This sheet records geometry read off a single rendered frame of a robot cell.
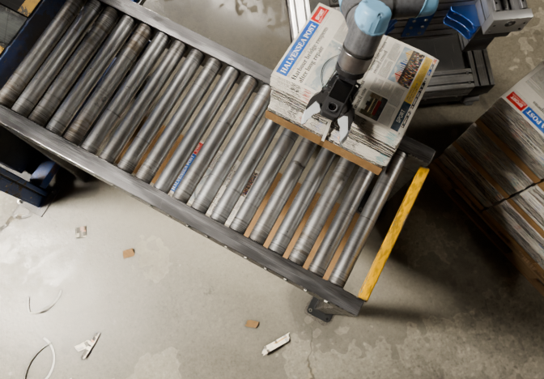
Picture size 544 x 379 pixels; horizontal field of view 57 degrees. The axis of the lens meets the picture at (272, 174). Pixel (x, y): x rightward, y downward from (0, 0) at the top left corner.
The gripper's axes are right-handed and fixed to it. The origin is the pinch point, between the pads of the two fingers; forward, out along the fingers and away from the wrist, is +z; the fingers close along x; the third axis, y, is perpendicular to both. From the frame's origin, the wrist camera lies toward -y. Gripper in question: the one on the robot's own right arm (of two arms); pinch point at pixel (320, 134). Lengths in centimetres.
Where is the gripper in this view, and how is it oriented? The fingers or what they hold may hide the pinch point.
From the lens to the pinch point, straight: 131.1
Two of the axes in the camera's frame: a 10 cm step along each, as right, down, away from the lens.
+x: -8.8, -4.6, 1.4
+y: 4.1, -5.7, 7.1
